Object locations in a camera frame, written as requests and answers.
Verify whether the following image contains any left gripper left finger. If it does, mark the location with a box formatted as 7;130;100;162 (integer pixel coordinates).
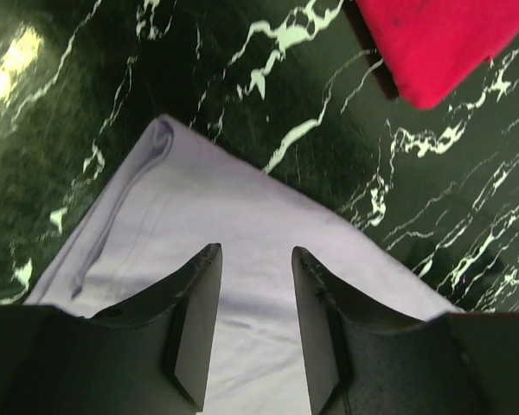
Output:
0;244;222;414

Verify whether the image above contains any lavender t shirt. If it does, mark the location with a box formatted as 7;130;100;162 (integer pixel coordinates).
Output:
27;116;452;414

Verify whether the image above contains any black marbled table mat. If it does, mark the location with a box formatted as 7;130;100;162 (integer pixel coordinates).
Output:
0;1;519;312

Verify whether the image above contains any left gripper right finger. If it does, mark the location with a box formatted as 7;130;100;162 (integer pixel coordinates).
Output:
292;247;519;414

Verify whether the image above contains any folded pink t shirt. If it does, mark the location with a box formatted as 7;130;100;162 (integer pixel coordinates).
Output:
344;0;519;111

